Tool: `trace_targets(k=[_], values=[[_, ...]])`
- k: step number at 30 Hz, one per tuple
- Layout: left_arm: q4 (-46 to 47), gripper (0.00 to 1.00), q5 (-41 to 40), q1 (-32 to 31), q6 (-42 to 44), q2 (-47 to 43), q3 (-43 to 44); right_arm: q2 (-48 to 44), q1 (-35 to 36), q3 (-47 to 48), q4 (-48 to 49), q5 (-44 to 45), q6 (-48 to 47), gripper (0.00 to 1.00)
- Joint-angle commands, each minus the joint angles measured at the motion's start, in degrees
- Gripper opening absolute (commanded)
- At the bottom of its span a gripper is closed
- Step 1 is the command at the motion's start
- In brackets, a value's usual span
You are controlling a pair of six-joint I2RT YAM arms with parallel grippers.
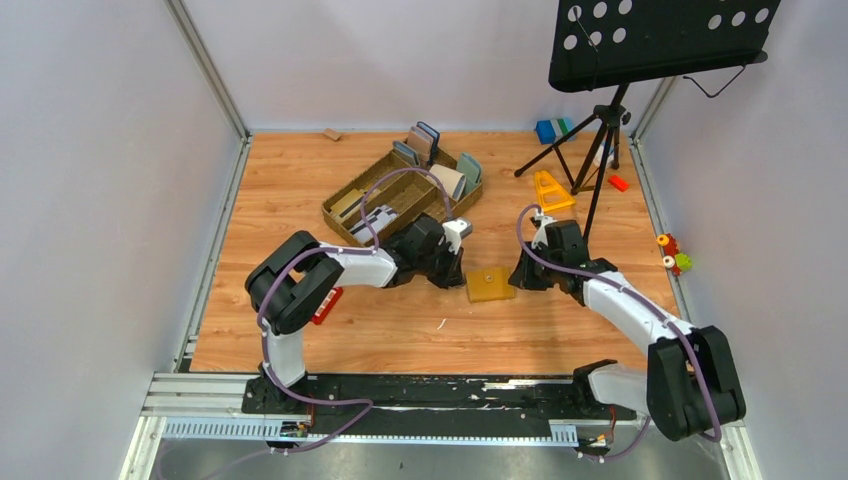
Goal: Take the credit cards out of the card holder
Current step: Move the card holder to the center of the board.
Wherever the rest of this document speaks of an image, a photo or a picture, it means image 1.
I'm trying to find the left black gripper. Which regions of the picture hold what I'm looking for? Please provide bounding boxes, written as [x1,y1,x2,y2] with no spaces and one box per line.
[417,240,466,292]

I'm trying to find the yellow leather card holder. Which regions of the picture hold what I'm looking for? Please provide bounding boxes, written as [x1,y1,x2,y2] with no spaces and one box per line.
[465,267,516,303]

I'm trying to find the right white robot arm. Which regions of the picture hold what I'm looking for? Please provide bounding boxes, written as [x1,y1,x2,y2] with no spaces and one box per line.
[509,213,747,441]

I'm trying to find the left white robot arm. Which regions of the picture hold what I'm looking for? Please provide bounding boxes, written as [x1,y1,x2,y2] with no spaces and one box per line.
[245,214,472,413]

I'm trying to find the white black cards in tray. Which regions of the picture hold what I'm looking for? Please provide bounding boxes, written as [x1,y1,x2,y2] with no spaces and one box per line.
[350,205,398,244]

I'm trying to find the beige card holder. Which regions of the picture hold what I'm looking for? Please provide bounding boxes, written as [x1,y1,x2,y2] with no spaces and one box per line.
[429,164,467,201]

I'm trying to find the gold cards in tray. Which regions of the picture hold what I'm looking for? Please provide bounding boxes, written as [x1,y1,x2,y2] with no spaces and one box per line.
[329,188,365,221]

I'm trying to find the teal card holder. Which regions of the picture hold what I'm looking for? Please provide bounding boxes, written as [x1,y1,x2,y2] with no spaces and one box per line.
[456,152,483,195]

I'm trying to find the blue card holders upright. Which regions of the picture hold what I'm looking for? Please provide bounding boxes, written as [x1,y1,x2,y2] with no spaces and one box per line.
[392,121,441,168]

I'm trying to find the yellow triangular toy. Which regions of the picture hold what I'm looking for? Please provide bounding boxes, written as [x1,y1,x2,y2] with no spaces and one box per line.
[533,170,576,212]

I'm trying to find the woven compartment tray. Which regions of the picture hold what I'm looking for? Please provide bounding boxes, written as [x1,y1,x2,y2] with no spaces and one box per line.
[321,148,483,247]

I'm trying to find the small red brick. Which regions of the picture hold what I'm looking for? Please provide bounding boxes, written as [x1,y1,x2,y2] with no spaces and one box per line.
[608,175,630,192]

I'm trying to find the red plastic block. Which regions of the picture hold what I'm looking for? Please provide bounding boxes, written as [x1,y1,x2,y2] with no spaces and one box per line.
[311,287,344,325]

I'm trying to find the colourful toy car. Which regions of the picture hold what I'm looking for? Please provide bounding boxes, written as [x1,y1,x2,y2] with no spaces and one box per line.
[656,233,693,276]

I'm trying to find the blue green block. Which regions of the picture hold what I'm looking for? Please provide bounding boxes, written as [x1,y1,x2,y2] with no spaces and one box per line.
[534,117,574,145]

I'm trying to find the small wooden block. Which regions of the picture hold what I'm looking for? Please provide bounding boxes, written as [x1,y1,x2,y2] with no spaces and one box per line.
[323,128,342,142]

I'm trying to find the black music stand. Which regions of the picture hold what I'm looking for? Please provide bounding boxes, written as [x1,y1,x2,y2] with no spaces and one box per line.
[513,0,783,227]

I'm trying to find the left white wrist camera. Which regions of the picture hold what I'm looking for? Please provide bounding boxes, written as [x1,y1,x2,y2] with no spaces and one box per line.
[442,217,473,255]

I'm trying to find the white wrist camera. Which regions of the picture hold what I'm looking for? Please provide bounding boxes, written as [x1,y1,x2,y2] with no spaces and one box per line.
[531,214,556,232]
[442,217,473,255]

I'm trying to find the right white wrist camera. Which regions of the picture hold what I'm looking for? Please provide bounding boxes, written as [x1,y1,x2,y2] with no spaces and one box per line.
[531,214,556,232]

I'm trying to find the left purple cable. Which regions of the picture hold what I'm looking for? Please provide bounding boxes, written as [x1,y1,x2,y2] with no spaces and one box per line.
[256,166,455,458]

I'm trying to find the purple cable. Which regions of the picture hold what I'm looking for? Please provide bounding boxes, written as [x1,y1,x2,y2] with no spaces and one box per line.
[256,166,455,458]
[516,203,723,463]

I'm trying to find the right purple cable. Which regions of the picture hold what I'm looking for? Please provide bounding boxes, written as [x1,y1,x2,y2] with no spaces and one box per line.
[516,203,723,463]

